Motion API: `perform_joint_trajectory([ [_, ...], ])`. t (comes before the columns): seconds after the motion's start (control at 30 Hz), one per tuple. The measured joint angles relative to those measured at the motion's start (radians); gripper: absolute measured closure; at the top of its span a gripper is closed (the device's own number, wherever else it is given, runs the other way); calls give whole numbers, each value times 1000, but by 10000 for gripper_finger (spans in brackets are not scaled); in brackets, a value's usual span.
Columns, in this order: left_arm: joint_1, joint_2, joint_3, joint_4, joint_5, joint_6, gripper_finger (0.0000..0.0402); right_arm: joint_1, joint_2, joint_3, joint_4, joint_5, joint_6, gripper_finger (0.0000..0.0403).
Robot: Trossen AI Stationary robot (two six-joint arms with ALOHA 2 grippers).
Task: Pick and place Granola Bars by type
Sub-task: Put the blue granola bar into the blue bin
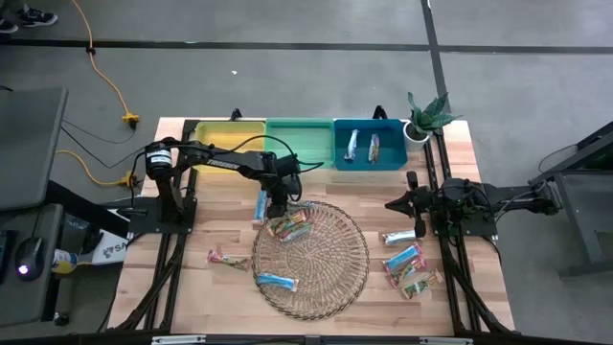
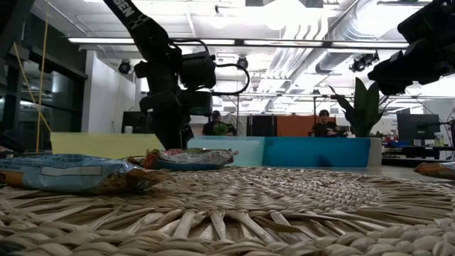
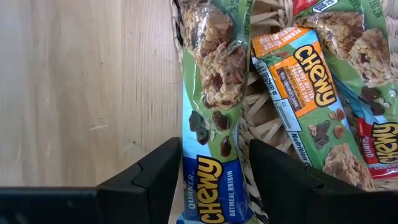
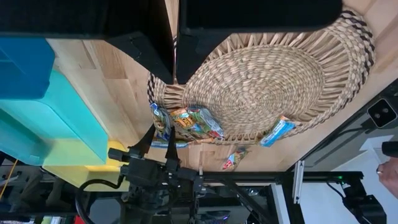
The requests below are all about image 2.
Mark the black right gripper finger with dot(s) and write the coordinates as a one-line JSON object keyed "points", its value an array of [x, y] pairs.
{"points": [[391, 78]]}

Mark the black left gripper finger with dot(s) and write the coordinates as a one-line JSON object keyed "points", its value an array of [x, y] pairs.
{"points": [[187, 135], [170, 131]]}

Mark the red green granola bar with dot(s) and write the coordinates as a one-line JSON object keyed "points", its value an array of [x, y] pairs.
{"points": [[195, 155]]}

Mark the blue green granola bar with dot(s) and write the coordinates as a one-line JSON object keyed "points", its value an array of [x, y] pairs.
{"points": [[188, 166]]}

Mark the blue granola bar wrapper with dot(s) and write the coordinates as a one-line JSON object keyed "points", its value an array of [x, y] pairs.
{"points": [[71, 174], [134, 163]]}

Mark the orange snack bag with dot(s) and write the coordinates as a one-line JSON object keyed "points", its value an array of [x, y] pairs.
{"points": [[437, 171]]}

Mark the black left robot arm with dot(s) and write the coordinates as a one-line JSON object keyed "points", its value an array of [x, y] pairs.
{"points": [[142, 25]]}

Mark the person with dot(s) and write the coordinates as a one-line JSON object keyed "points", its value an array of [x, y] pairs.
{"points": [[323, 128], [213, 126]]}

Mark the black ceiling spotlight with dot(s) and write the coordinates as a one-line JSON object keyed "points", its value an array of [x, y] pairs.
{"points": [[360, 64]]}

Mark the green bushy plant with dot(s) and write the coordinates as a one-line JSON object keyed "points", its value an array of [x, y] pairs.
{"points": [[220, 129]]}

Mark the black background screen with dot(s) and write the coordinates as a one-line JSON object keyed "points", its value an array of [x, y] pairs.
{"points": [[131, 122]]}

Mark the white cup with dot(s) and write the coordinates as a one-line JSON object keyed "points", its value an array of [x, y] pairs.
{"points": [[128, 129]]}

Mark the snake plant in white pot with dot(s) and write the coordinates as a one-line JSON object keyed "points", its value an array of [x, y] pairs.
{"points": [[364, 113]]}

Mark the black computer monitor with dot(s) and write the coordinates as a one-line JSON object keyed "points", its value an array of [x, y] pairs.
{"points": [[417, 126]]}

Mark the teal plastic bin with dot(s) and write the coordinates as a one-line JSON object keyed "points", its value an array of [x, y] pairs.
{"points": [[249, 153]]}

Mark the blue background box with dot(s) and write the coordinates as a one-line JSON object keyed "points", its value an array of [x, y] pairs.
{"points": [[396, 143]]}

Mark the yellow plastic bin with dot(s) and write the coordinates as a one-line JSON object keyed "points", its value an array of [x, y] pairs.
{"points": [[99, 144]]}

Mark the black partition panel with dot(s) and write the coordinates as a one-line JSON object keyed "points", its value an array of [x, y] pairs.
{"points": [[261, 125]]}

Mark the clear background bottle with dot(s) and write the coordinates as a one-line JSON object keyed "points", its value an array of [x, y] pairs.
{"points": [[439, 139]]}

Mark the dark background desk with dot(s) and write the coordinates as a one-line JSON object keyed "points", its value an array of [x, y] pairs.
{"points": [[419, 153]]}

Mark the linear ceiling light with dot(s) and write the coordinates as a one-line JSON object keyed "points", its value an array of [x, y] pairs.
{"points": [[106, 40], [284, 43]]}

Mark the round woven straw placemat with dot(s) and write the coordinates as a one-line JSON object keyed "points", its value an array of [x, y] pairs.
{"points": [[249, 213]]}

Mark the dark glass partition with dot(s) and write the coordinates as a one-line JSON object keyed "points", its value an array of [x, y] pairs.
{"points": [[64, 103]]}

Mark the white globe pendant lamp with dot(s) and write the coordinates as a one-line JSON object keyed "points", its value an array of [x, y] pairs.
{"points": [[218, 20]]}

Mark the orange partition panel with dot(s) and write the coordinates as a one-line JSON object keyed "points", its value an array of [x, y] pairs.
{"points": [[291, 124]]}

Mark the blue plastic bin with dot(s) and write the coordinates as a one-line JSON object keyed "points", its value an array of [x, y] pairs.
{"points": [[316, 153]]}

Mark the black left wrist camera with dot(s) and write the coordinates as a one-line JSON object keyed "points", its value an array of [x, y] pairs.
{"points": [[200, 104]]}

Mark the black ceiling camera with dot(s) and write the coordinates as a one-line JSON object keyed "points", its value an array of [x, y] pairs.
{"points": [[124, 67], [242, 62]]}

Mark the silver ventilation duct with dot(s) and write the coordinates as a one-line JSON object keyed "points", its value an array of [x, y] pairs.
{"points": [[337, 58]]}

